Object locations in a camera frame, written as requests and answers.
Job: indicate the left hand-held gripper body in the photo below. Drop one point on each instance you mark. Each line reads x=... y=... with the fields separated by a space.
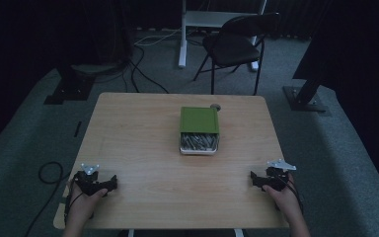
x=87 y=181

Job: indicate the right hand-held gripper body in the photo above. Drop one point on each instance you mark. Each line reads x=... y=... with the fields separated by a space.
x=276 y=179

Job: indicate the white drawer tray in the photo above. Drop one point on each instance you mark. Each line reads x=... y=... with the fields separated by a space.
x=198 y=152

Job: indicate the pile of silver metal pieces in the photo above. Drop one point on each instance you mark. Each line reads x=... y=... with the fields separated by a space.
x=199 y=141

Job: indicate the green box sleeve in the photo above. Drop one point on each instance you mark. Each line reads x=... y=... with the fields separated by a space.
x=199 y=120

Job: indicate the person's right hand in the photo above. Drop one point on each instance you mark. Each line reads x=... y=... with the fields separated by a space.
x=288 y=200

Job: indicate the person's left hand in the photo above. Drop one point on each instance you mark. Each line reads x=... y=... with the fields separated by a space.
x=82 y=207

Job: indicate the white table leg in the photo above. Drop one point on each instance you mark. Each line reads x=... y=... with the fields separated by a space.
x=239 y=233
x=131 y=233

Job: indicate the black floor strip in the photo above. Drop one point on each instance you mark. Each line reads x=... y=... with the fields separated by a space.
x=77 y=129

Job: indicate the grey round table grommet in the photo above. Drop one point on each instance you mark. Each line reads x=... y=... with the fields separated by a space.
x=215 y=106

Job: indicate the black stand base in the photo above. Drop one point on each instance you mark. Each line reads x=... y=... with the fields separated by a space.
x=70 y=90

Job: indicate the black folding chair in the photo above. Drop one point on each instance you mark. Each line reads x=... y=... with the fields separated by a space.
x=232 y=49

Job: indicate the black stand with base plate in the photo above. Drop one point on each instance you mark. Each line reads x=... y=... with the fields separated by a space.
x=304 y=98

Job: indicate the white desk frame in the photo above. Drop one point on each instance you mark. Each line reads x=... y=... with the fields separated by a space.
x=207 y=19

